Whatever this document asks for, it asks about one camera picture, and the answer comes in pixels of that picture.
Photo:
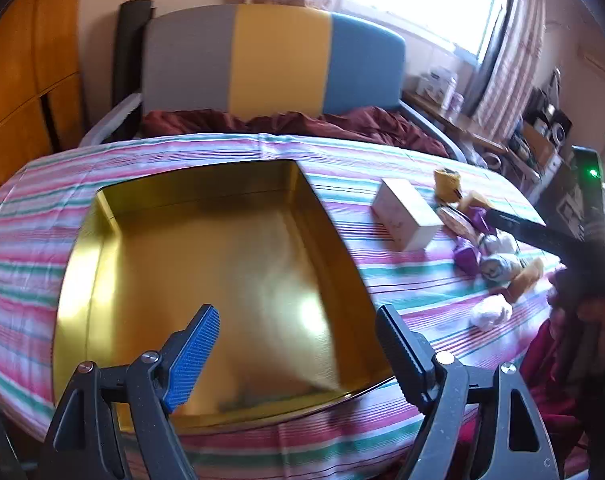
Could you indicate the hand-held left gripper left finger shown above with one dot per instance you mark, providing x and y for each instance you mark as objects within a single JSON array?
[{"x": 195, "y": 360}]

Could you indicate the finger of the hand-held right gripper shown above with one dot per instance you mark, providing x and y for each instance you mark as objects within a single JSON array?
[{"x": 527, "y": 232}]

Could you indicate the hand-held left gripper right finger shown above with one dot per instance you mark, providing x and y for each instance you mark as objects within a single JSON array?
[{"x": 397, "y": 350}]

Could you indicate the white grey sock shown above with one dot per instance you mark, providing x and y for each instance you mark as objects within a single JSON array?
[{"x": 500, "y": 266}]

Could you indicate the beige sponge slice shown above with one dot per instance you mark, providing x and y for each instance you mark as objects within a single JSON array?
[{"x": 525, "y": 276}]

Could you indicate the purple snack packet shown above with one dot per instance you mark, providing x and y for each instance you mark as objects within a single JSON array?
[
  {"x": 465, "y": 256},
  {"x": 480, "y": 220}
]

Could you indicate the yellow sponge block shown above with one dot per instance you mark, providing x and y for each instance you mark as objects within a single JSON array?
[{"x": 477, "y": 201}]

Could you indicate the green-edged cracker packet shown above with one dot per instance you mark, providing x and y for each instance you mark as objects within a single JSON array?
[{"x": 453, "y": 219}]

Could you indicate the white plastic bag ball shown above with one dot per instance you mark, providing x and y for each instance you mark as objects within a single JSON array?
[{"x": 490, "y": 312}]

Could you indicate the yellow knitted sock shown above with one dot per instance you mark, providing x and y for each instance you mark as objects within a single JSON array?
[{"x": 447, "y": 182}]

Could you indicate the purple tin box gold inside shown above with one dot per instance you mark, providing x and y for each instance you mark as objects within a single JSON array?
[{"x": 207, "y": 260}]

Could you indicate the white carton box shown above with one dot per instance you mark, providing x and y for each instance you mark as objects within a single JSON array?
[{"x": 405, "y": 215}]

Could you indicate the wooden side desk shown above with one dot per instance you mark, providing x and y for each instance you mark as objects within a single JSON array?
[{"x": 472, "y": 127}]

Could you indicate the person's red clothing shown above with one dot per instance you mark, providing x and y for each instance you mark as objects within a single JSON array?
[{"x": 552, "y": 375}]

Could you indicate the pink cup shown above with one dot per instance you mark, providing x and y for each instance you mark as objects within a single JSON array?
[{"x": 455, "y": 102}]

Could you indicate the white appliance carton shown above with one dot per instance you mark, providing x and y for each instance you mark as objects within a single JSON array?
[{"x": 436, "y": 84}]

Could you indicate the striped tablecloth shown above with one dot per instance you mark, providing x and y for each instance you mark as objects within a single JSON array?
[{"x": 42, "y": 240}]

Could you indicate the maroon blanket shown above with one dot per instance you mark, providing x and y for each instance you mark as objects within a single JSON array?
[{"x": 292, "y": 122}]

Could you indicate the window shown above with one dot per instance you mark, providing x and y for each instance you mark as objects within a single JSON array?
[{"x": 422, "y": 0}]

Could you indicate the grey yellow blue sofa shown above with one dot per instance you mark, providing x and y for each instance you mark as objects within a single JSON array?
[{"x": 277, "y": 55}]

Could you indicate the black rolled mat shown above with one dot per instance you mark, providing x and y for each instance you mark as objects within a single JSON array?
[{"x": 127, "y": 50}]

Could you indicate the wooden wardrobe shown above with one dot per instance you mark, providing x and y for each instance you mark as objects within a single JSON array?
[{"x": 27, "y": 60}]

